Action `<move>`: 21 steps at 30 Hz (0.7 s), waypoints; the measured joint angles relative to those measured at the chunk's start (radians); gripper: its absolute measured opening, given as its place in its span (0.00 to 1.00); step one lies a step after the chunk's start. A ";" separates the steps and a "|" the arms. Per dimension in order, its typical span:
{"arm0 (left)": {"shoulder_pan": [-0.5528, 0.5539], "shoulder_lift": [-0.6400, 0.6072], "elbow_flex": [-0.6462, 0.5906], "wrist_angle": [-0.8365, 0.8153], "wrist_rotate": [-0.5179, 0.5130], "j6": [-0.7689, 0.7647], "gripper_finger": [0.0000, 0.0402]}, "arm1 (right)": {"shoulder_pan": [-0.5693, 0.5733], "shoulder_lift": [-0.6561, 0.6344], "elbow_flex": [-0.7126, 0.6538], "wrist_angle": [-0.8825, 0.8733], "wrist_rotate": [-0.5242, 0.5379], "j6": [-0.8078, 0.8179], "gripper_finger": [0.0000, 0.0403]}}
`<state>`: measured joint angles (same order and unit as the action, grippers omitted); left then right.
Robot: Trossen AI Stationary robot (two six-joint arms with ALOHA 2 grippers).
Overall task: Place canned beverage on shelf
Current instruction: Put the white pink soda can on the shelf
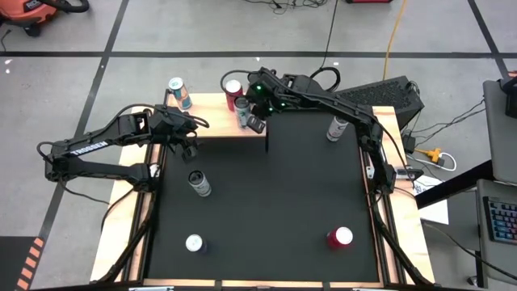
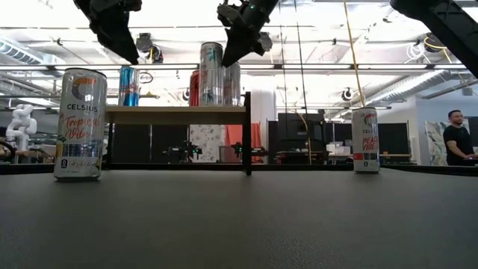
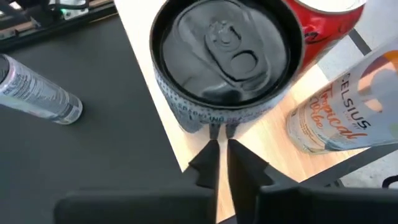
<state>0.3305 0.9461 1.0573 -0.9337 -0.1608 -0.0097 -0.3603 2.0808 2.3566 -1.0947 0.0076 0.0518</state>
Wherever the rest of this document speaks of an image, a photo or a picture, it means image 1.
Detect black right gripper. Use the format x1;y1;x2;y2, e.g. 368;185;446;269
246;68;294;134

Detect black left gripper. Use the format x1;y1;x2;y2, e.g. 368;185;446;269
151;105;200;164

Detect Celsius Peach Vibe can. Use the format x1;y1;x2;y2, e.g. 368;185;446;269
233;96;252;129
326;116;349;143

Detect red beverage can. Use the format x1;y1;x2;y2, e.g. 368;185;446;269
326;226;354;250
225;79;245;112

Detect Celsius Tropical Vibe can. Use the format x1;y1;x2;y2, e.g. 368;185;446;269
187;169;212;198

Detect blue Red Bull can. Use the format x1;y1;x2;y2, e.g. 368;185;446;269
184;234;209;255
167;76;193;111

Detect black table mat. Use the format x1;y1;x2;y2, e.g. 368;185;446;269
145;107;380;283

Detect black computer case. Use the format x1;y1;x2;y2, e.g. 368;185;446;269
330;75;425;131

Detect yellow power splitter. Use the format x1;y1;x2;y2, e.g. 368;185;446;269
414;147;441;161

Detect white paper sheet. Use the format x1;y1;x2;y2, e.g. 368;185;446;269
411;175;450;226

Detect black desk beam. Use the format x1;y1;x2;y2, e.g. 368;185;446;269
414;159;494;210

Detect orange shop vacuum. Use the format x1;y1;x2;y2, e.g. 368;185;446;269
0;0;90;38

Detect black mat orange stripes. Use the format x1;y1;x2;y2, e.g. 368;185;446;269
0;236;46;291

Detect black device red trim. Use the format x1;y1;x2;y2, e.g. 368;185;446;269
498;71;517;120

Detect black keyboard blue keys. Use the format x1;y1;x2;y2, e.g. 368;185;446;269
483;196;517;247

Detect wooden shelf black frame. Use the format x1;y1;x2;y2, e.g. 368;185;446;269
160;86;270;153

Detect black coiled cable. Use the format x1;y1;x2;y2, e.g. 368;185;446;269
309;0;342;95

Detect tangled black cables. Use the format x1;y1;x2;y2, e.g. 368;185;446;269
242;0;328;15

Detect yellow extension cable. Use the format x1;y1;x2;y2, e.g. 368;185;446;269
381;0;408;81

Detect white cable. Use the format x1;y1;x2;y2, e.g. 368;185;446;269
411;151;458;171

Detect black floor cable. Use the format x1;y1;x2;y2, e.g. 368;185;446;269
419;220;517;282

